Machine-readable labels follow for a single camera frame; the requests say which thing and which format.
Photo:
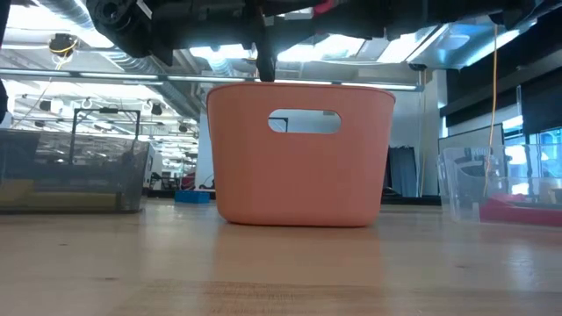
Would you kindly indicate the blue studded brick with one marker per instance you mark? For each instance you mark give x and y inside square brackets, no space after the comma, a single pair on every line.
[192,197]

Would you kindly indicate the silver overhead frame bar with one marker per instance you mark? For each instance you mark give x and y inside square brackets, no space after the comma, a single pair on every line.
[211,79]

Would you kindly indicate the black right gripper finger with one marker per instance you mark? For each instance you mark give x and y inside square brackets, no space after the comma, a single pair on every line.
[362,22]

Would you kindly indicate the clear plastic bin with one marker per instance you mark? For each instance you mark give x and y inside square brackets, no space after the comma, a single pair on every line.
[456,197]

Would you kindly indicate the red wedge block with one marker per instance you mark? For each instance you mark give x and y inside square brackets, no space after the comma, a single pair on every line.
[518,215]

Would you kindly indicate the orange plastic basket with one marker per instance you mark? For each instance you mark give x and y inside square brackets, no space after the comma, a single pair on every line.
[298,175]

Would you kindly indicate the smoky grey transparent bin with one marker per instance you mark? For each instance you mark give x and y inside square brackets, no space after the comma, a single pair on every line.
[88,180]

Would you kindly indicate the black metal frame stand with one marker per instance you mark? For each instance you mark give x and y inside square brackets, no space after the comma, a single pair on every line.
[105,110]

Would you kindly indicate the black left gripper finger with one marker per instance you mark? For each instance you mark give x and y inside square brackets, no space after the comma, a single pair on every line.
[303,28]

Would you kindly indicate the dark grey curtain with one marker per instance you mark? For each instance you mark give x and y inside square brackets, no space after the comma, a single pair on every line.
[401,171]

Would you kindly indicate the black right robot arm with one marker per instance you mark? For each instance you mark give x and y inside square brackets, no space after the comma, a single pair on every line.
[474,6]

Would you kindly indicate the long yellow block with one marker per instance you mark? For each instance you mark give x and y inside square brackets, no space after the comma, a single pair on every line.
[70,201]

